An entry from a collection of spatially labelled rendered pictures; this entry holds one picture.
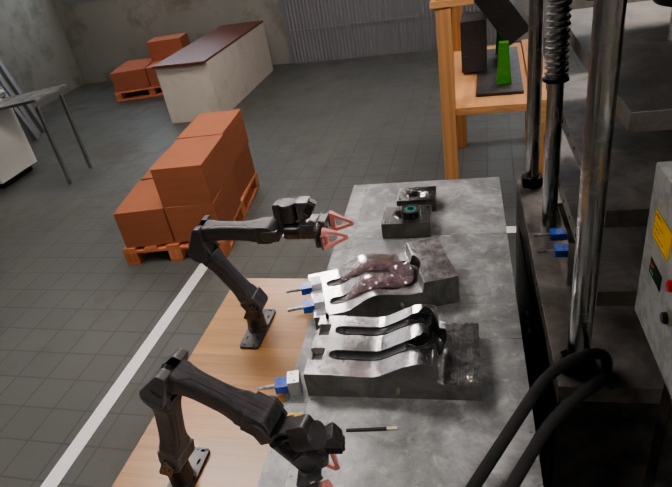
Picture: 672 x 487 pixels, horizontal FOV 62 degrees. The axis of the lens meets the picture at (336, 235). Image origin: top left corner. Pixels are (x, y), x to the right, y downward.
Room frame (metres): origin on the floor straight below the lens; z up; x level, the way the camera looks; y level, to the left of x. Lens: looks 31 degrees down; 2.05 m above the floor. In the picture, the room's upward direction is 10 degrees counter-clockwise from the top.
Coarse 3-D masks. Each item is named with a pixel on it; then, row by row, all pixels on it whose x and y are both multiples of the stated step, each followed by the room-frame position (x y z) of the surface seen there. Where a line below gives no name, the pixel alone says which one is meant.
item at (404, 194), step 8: (400, 192) 2.27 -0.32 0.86; (408, 192) 2.26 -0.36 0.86; (416, 192) 2.26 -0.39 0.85; (424, 192) 2.24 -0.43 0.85; (432, 192) 2.22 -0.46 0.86; (400, 200) 2.19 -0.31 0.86; (408, 200) 2.18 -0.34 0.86; (416, 200) 2.17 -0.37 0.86; (424, 200) 2.16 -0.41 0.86; (432, 200) 2.15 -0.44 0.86; (432, 208) 2.15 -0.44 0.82
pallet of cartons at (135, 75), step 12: (168, 36) 8.73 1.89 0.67; (180, 36) 8.55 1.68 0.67; (156, 48) 8.53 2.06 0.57; (168, 48) 8.50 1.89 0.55; (180, 48) 8.47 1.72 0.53; (132, 60) 8.90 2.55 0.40; (144, 60) 8.74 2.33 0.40; (156, 60) 8.54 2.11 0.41; (120, 72) 8.23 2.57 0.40; (132, 72) 8.21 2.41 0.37; (144, 72) 8.20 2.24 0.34; (120, 84) 8.23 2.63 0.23; (132, 84) 8.22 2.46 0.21; (144, 84) 8.21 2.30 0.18; (156, 84) 8.18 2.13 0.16; (120, 96) 8.23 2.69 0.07; (144, 96) 8.19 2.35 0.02
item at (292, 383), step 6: (288, 372) 1.26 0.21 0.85; (294, 372) 1.26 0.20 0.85; (276, 378) 1.26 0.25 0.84; (282, 378) 1.26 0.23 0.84; (288, 378) 1.24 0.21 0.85; (294, 378) 1.23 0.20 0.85; (300, 378) 1.26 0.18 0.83; (276, 384) 1.24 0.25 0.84; (282, 384) 1.23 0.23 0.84; (288, 384) 1.22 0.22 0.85; (294, 384) 1.22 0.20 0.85; (300, 384) 1.23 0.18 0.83; (276, 390) 1.22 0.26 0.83; (282, 390) 1.22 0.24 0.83; (288, 390) 1.22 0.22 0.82; (294, 390) 1.22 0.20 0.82; (300, 390) 1.22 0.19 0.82
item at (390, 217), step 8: (384, 208) 2.13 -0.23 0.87; (392, 208) 2.12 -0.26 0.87; (400, 208) 2.11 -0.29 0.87; (424, 208) 2.07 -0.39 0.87; (384, 216) 2.06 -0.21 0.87; (392, 216) 2.06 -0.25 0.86; (400, 216) 2.07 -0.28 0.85; (424, 216) 2.00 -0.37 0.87; (384, 224) 2.00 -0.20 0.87; (392, 224) 1.99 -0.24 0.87; (400, 224) 1.98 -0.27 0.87; (408, 224) 1.97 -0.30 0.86; (416, 224) 1.96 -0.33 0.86; (424, 224) 1.95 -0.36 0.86; (384, 232) 2.00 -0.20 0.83; (392, 232) 1.99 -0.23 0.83; (400, 232) 1.98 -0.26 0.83; (408, 232) 1.97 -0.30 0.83; (416, 232) 1.96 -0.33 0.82; (424, 232) 1.95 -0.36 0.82
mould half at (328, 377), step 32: (320, 320) 1.43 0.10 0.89; (352, 320) 1.41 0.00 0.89; (384, 320) 1.38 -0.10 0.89; (416, 352) 1.17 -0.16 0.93; (448, 352) 1.22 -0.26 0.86; (320, 384) 1.20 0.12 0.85; (352, 384) 1.17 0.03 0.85; (384, 384) 1.15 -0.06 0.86; (416, 384) 1.12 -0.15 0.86; (448, 384) 1.10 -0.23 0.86; (480, 384) 1.08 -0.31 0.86
